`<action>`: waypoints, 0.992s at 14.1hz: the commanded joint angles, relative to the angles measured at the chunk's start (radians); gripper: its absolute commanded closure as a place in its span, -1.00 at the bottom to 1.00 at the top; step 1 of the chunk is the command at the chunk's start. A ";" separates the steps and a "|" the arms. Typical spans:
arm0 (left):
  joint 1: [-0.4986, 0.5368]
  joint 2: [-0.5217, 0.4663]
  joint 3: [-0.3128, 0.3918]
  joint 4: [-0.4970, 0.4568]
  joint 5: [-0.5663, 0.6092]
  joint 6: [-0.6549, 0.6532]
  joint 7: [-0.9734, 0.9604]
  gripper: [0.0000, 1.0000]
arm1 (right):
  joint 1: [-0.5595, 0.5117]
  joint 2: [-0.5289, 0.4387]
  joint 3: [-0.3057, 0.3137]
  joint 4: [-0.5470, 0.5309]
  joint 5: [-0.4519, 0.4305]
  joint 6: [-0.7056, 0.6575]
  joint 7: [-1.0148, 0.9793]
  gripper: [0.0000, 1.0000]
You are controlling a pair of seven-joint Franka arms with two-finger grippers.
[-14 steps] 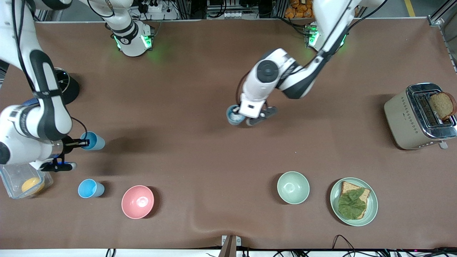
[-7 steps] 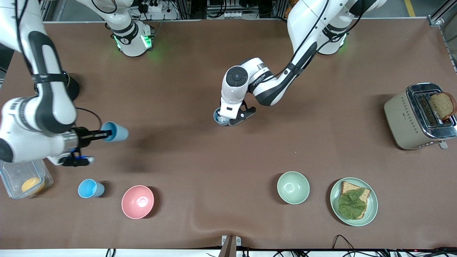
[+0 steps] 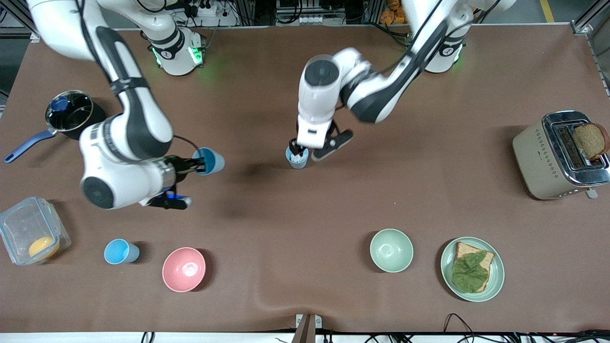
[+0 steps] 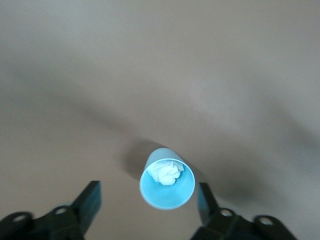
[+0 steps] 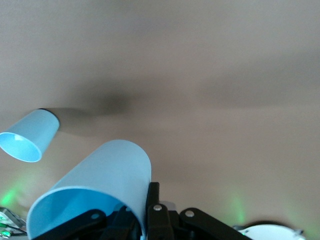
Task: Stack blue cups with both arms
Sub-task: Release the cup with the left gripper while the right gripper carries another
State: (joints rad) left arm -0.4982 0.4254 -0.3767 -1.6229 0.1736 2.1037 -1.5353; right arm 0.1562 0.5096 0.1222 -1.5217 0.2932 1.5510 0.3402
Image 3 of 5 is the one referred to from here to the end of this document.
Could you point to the orange snack bags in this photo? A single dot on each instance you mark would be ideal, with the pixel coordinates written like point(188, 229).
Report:
point(393, 12)

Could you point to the brown toast slice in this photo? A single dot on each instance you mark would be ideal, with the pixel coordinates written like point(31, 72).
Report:
point(591, 140)

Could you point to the pale grey-blue plastic cup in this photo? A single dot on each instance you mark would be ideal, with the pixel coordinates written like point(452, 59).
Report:
point(298, 163)

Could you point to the aluminium frame profile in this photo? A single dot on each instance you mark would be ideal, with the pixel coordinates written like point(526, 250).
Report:
point(588, 19)
point(16, 21)

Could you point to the brown bread slice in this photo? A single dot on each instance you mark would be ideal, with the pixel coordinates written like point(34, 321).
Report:
point(485, 259)

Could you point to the small blue object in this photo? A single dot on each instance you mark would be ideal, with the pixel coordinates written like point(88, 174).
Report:
point(59, 104)

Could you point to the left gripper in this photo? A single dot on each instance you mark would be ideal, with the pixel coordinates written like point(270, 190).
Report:
point(296, 146)

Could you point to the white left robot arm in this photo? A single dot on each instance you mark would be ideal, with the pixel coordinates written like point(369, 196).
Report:
point(376, 95)

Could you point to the orange round food piece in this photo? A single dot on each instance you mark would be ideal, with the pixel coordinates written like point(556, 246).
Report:
point(43, 247)

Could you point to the white power strip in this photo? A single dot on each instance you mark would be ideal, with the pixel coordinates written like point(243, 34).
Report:
point(205, 8)

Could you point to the pale green plate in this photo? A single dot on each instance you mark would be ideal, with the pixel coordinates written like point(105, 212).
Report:
point(496, 276)

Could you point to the green lettuce leaf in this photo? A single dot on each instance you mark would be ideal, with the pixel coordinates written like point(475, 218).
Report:
point(469, 272)

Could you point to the metal table bracket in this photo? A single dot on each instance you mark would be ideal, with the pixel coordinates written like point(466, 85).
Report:
point(308, 326)

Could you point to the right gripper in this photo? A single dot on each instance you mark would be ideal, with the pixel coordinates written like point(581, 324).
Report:
point(183, 166)

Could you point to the beige chrome toaster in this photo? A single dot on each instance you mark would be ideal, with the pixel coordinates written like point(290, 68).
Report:
point(536, 162)

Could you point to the pale green bowl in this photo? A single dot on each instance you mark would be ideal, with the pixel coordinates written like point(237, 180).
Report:
point(391, 250)

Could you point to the pink bowl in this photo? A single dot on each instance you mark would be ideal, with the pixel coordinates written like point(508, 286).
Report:
point(183, 269)

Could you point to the clear plastic food container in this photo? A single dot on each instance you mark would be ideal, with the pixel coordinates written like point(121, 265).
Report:
point(28, 224)

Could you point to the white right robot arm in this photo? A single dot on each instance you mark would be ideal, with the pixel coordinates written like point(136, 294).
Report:
point(138, 119)

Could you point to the bright blue plastic cup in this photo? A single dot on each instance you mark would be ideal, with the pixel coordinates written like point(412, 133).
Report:
point(214, 161)
point(118, 251)

